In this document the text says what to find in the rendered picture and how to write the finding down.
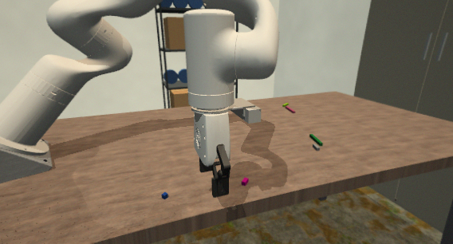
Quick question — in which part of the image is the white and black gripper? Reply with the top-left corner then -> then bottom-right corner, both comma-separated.
191,106 -> 230,198

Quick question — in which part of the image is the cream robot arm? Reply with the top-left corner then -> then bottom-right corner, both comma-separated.
0,0 -> 279,155

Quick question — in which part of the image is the magenta rod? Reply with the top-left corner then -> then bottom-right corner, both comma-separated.
242,178 -> 249,186

